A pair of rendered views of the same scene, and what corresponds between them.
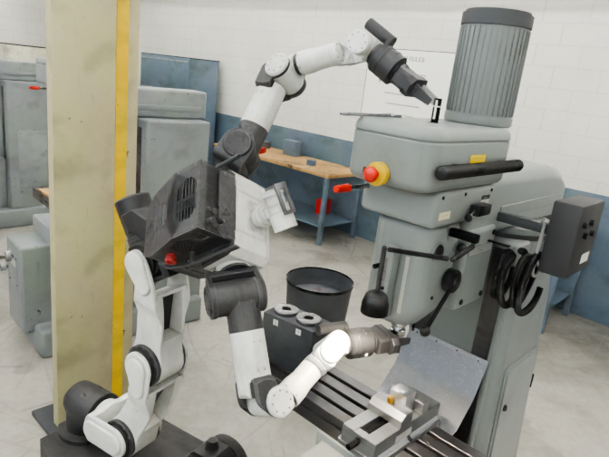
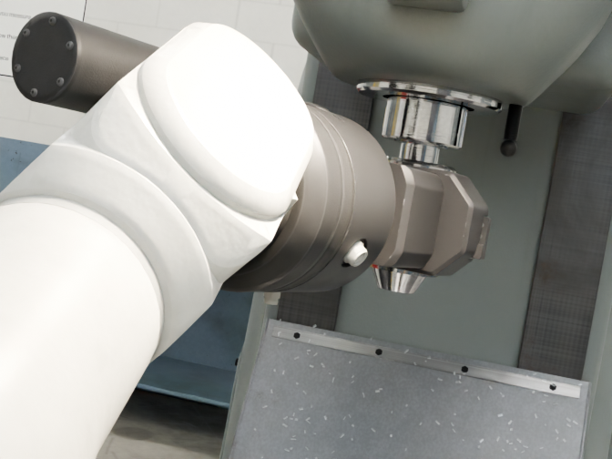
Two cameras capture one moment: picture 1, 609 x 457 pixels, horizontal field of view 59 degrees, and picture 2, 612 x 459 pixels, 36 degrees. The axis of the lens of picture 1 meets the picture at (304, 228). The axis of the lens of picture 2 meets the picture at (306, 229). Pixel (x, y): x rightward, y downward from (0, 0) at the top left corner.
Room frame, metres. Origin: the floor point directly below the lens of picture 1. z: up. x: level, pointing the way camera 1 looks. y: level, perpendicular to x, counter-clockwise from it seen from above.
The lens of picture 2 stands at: (1.04, 0.02, 1.25)
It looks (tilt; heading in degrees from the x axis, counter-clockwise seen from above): 3 degrees down; 330
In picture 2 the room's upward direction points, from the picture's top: 9 degrees clockwise
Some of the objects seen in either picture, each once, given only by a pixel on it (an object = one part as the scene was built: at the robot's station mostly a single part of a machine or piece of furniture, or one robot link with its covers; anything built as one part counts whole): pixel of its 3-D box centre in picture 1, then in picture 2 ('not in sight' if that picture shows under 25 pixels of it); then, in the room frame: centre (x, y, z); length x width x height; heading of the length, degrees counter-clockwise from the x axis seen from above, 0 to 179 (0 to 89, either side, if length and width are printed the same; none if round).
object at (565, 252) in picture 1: (574, 236); not in sight; (1.50, -0.77, 1.62); 0.20 x 0.09 x 0.21; 138
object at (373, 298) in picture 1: (375, 301); not in sight; (1.29, -0.21, 1.44); 0.07 x 0.07 x 0.06
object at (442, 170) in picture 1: (482, 168); not in sight; (1.43, -0.45, 1.79); 0.45 x 0.04 x 0.04; 138
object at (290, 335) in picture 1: (294, 337); not in sight; (1.79, -0.01, 1.04); 0.22 x 0.12 x 0.20; 57
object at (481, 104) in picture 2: not in sight; (429, 96); (1.50, -0.32, 1.31); 0.09 x 0.09 x 0.01
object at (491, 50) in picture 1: (487, 69); not in sight; (1.69, -0.49, 2.05); 0.20 x 0.20 x 0.32
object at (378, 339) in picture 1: (372, 341); (332, 209); (1.46, -0.24, 1.24); 0.13 x 0.12 x 0.10; 29
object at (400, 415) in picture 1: (390, 409); not in sight; (1.42, -0.32, 1.03); 0.12 x 0.06 x 0.04; 47
